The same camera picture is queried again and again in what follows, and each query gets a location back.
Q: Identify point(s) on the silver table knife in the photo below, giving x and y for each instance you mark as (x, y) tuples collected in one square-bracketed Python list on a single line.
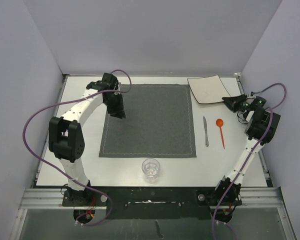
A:
[(205, 125)]

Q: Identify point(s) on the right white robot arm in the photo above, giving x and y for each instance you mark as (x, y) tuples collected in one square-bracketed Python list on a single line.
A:
[(260, 130)]

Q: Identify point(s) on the white rectangular plate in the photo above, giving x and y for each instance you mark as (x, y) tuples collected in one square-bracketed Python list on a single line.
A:
[(208, 90)]

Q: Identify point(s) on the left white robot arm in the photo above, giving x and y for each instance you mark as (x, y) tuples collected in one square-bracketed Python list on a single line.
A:
[(65, 137)]

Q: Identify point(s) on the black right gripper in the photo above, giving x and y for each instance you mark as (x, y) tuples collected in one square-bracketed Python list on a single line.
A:
[(233, 103)]

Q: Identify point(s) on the clear plastic cup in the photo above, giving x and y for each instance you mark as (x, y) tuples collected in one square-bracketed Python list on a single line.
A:
[(151, 170)]

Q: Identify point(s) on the aluminium frame rail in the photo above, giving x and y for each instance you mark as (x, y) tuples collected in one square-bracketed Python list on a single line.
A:
[(56, 198)]

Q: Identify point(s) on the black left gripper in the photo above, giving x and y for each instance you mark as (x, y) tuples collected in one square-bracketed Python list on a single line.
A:
[(117, 112)]

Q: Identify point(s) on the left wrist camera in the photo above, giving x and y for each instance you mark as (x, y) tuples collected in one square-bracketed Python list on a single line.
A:
[(108, 82)]

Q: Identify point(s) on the grey cloth placemat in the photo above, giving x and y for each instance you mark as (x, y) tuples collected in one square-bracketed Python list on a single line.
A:
[(158, 124)]

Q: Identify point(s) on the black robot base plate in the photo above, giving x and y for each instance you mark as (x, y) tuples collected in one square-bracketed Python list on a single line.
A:
[(166, 211)]

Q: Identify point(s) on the orange plastic spoon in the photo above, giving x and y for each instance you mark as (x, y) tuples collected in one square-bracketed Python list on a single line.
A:
[(219, 122)]

